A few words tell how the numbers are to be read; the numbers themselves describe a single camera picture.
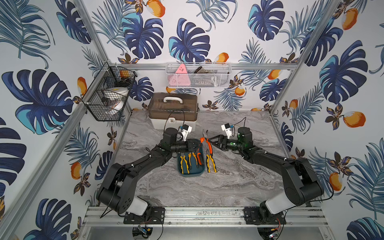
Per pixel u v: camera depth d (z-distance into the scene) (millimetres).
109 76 934
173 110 1129
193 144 764
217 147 833
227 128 811
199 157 919
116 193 434
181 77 895
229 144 764
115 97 805
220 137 762
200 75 925
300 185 452
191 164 916
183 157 940
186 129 777
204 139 823
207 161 925
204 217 748
